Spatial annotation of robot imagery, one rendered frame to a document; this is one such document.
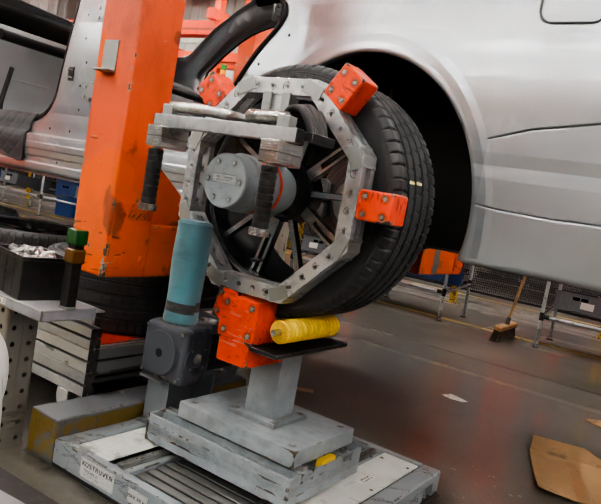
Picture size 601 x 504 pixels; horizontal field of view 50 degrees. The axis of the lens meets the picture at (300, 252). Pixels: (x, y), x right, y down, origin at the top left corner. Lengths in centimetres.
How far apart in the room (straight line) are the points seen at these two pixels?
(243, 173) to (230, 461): 75
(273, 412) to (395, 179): 72
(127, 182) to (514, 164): 107
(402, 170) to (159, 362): 92
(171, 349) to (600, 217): 121
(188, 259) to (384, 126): 57
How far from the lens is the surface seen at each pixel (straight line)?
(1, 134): 338
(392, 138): 155
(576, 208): 176
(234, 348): 165
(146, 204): 155
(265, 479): 169
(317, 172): 165
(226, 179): 149
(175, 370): 195
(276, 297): 157
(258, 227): 133
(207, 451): 180
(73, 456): 190
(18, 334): 197
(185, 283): 160
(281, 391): 180
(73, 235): 176
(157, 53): 196
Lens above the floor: 85
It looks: 5 degrees down
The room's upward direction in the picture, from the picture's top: 10 degrees clockwise
